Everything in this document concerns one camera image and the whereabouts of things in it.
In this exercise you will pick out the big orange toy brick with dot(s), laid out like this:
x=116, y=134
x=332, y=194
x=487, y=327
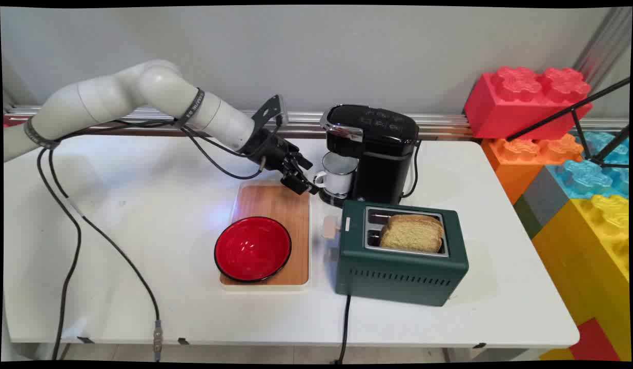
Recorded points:
x=521, y=159

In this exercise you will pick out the big red toy brick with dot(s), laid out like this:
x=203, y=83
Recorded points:
x=521, y=110

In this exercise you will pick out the wooden tray with white rim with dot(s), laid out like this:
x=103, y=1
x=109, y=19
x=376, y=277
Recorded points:
x=290, y=205

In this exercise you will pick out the beige toaster lever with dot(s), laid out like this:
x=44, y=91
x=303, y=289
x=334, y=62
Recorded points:
x=330, y=226

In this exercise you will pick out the aluminium rail along wall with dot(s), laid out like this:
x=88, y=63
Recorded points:
x=449, y=123

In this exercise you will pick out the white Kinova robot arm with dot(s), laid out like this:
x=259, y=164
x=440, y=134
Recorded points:
x=142, y=89

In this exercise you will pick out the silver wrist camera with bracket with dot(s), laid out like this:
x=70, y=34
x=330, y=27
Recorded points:
x=275, y=110

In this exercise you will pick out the big yellow toy brick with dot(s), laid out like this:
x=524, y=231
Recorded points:
x=588, y=256

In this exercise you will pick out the green two-slot toaster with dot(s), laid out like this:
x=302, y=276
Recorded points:
x=398, y=266

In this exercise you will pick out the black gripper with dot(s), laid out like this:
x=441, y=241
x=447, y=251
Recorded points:
x=270, y=148

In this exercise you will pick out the big grey toy brick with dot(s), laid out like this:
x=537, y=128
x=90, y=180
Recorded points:
x=539, y=205

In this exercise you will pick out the black tripod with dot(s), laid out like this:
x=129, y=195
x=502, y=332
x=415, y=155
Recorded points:
x=577, y=110

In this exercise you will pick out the black coffee machine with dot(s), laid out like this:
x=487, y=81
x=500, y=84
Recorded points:
x=380, y=154

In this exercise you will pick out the small red toy brick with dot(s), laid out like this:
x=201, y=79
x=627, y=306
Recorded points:
x=595, y=341

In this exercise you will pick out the red bowl with black rim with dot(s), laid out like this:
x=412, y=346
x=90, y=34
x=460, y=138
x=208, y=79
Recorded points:
x=252, y=248

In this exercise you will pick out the big blue toy brick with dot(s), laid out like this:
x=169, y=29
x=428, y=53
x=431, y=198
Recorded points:
x=588, y=174

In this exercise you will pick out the slice of toast bread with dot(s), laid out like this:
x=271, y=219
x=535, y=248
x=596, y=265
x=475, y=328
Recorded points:
x=412, y=233

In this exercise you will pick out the white enamel mug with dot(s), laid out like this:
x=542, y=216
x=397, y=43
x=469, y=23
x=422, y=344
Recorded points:
x=339, y=177

